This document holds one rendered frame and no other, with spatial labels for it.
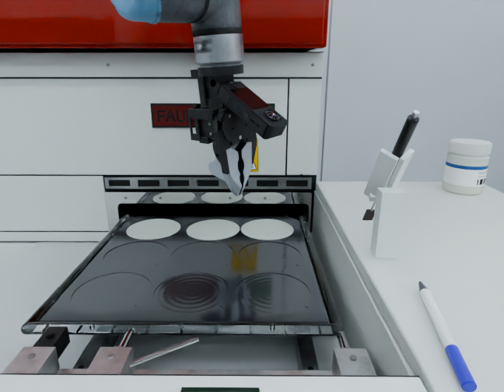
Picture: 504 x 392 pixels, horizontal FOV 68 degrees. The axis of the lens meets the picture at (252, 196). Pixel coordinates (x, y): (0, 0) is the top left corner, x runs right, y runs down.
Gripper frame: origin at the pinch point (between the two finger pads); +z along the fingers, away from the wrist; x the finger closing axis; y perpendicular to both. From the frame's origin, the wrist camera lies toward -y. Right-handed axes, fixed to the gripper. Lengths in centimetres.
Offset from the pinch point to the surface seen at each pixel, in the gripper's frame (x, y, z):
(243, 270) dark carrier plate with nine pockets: 9.1, -7.6, 8.6
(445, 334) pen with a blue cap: 15.6, -36.2, 1.1
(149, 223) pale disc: 7.1, 18.6, 8.3
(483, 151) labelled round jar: -31.7, -30.2, -2.4
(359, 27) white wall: -168, 57, -31
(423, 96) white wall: -190, 26, 9
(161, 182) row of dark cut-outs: -0.2, 23.0, 2.7
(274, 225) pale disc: -7.7, -1.0, 10.0
